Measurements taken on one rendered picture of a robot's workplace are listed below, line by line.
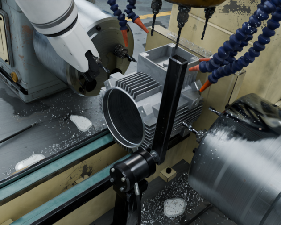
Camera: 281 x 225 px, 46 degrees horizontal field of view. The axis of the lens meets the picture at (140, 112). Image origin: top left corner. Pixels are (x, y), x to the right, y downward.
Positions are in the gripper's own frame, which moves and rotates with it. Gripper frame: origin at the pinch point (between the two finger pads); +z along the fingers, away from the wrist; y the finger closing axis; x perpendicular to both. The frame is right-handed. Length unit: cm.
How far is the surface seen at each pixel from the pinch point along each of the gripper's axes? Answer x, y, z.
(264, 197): 2.0, 42.1, 7.0
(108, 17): 17.0, -15.7, 6.9
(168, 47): 20.5, 1.9, 11.9
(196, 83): 17.9, 12.6, 16.0
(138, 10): 159, -224, 225
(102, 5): 133, -258, 210
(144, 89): 6.1, 8.6, 7.5
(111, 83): 2.7, 0.6, 7.7
